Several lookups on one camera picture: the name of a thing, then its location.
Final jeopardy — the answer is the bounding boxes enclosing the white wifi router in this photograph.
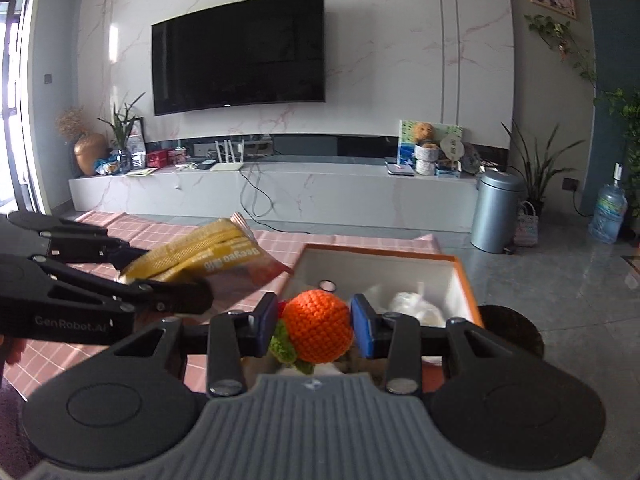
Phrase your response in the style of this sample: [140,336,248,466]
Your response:
[209,139,245,171]

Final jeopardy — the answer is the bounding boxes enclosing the orange storage box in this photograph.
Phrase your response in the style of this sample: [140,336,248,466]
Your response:
[279,244,483,391]

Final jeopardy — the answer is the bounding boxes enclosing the dried flower bunch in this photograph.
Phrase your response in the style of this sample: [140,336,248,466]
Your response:
[55,108,89,143]

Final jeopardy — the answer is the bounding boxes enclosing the blue water jug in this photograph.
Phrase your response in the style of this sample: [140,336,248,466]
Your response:
[588,162,628,245]

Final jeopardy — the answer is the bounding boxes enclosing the grey metal trash bin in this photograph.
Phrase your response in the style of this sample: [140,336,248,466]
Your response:
[470,170,525,254]

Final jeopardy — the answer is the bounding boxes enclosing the brown teddy bear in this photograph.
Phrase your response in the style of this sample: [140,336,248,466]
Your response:
[412,122,434,145]

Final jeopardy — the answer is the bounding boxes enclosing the white tissue rolls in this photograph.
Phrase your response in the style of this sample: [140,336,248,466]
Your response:
[414,143,439,176]

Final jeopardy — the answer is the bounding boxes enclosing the black router cable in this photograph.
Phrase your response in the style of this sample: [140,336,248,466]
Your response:
[237,161,312,235]

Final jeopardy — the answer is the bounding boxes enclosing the yellow snack packet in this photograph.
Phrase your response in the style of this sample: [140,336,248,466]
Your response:
[119,212,292,287]

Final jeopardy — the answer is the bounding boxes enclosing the black wall television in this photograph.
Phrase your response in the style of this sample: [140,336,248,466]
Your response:
[151,0,326,116]

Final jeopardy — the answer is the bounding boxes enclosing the blue picture book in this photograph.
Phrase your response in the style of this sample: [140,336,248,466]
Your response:
[397,119,464,166]

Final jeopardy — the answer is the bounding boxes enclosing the bronze round vase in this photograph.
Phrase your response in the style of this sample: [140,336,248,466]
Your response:
[74,133,108,176]

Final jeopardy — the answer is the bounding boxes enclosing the green potted plant left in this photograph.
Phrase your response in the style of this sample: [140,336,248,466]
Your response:
[99,93,144,174]

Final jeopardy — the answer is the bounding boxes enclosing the tall floor plant right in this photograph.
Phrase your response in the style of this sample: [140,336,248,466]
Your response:
[501,122,586,216]

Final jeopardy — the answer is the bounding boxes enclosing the orange crochet fruit toy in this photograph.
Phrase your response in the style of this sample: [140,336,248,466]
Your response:
[269,289,354,375]

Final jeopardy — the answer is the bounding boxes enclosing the hanging ivy plant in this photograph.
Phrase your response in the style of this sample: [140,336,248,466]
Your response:
[524,14,639,220]

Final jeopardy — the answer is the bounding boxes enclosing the white round fan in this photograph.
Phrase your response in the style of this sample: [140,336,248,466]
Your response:
[440,134,465,171]

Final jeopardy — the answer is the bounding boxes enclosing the white marble tv console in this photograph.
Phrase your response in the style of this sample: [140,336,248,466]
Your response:
[68,160,478,233]

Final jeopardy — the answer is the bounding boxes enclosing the white plastic bag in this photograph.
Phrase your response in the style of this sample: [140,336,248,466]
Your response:
[362,282,446,327]

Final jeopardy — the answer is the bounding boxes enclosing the red box on console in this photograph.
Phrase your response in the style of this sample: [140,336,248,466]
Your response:
[145,150,169,169]

